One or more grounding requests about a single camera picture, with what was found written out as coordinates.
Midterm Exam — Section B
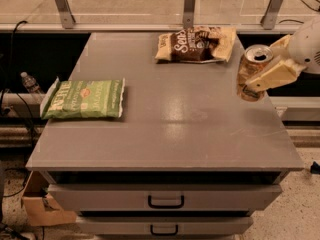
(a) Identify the clear plastic water bottle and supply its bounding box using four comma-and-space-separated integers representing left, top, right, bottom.
20, 72, 44, 104

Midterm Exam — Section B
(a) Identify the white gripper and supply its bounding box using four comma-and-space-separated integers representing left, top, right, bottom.
245, 16, 320, 92

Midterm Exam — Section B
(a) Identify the dark object on floor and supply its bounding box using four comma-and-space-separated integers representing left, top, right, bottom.
310, 162, 320, 175

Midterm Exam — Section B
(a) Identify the upper grey drawer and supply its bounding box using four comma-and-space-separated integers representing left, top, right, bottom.
49, 184, 282, 211

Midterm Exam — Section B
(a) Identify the orange soda can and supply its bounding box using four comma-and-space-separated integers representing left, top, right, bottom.
236, 44, 273, 102

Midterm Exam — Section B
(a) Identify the brown chip bag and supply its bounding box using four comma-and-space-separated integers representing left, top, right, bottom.
155, 26, 236, 64

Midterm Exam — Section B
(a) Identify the right metal bracket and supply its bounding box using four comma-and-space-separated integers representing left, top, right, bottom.
260, 0, 284, 30

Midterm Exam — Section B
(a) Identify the grey drawer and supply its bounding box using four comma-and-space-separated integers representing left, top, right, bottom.
49, 184, 282, 211
76, 217, 253, 237

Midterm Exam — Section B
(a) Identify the left metal bracket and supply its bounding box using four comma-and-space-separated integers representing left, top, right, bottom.
54, 0, 76, 29

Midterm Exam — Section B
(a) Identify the cardboard box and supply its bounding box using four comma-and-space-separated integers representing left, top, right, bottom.
22, 172, 76, 226

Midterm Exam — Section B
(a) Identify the metal bracket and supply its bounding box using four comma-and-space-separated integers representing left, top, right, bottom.
54, 0, 76, 29
182, 0, 196, 28
260, 0, 284, 30

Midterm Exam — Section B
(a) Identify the green chip bag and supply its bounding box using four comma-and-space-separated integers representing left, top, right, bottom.
40, 79, 125, 119

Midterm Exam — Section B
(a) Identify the lower grey drawer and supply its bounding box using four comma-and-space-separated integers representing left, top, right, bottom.
76, 217, 253, 237

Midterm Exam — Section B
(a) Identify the middle metal bracket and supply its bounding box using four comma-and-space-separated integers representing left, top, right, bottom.
182, 0, 196, 28

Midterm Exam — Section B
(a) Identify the black cable left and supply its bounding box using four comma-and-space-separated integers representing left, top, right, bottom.
0, 19, 38, 198

